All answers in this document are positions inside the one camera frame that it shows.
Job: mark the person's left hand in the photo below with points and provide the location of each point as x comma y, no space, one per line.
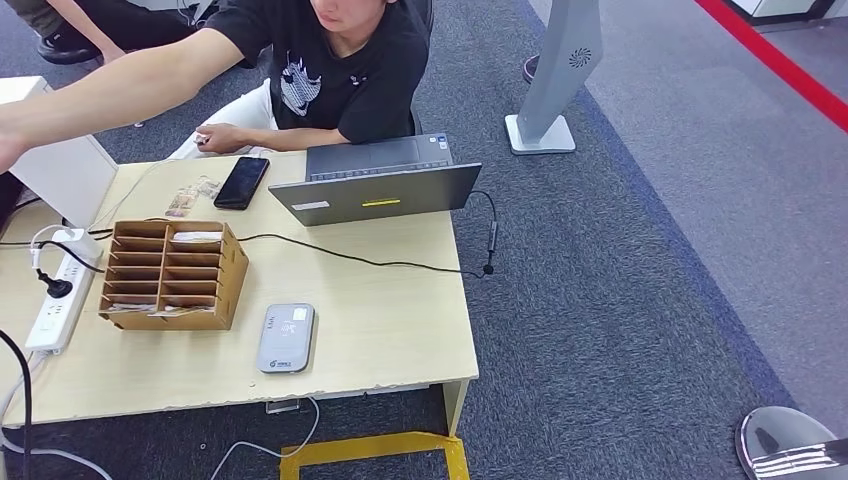
220,138

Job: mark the person's right hand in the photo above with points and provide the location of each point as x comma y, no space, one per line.
10,142

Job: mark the person's hand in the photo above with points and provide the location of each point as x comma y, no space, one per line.
112,53

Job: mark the grey card reader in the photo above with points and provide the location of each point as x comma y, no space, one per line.
286,341

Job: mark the person's left forearm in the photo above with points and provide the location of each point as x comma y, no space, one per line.
298,138

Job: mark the person's right forearm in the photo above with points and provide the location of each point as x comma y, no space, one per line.
73,109

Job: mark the person's forearm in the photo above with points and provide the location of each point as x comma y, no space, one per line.
76,23

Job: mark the person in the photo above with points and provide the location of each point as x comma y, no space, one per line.
358,86
152,26

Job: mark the white card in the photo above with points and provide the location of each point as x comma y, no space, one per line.
197,236

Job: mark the cardboard card organizer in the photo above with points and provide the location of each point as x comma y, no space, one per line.
225,291

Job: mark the pale room key card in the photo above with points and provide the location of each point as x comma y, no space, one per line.
129,307
179,309

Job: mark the black smartphone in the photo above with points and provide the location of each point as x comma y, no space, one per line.
242,184

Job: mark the clear plastic packet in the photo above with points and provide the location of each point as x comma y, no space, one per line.
209,188

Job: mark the grey laptop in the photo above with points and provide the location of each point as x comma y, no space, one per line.
374,192

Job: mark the white power strip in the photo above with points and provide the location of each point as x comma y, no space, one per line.
53,318

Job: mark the light wooden desk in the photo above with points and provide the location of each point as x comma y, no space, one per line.
384,318

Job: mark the dark round object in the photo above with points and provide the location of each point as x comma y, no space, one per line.
530,69

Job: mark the grey kiosk stand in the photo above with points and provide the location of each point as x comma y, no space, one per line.
556,73

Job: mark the yellow floor tape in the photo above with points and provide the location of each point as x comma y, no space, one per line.
371,449

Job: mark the white cabinet black base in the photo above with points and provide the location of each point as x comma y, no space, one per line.
775,6

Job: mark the clear plastic bracket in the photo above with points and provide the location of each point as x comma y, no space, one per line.
283,407

